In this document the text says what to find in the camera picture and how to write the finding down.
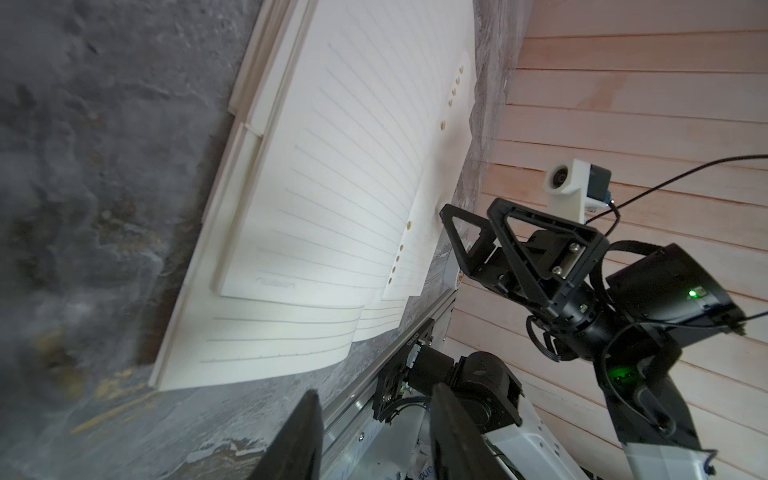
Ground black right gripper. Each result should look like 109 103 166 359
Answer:
439 198 618 360

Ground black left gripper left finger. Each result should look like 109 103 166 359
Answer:
248 390 324 480

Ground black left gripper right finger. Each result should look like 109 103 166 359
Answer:
430 383 510 480

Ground cream lined notebook with holes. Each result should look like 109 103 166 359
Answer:
213 1 476 306

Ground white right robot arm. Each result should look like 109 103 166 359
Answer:
372 198 747 479

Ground aluminium frame rail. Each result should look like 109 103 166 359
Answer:
319 290 457 479

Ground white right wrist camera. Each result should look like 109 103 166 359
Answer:
543 159 612 224

